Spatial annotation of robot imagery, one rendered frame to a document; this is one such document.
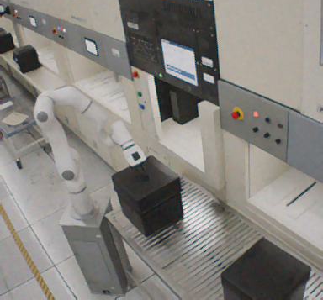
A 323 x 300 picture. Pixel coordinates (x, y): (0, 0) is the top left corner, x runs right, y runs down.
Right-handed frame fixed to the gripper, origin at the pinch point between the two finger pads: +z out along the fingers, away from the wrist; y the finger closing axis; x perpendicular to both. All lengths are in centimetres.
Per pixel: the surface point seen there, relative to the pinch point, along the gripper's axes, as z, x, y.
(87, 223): 9, 36, -35
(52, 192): -40, 194, -25
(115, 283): 55, 76, -32
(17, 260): 6, 148, -87
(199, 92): -21, -30, 39
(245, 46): -21, -78, 41
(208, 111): -8.9, -34.6, 34.2
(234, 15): -34, -83, 41
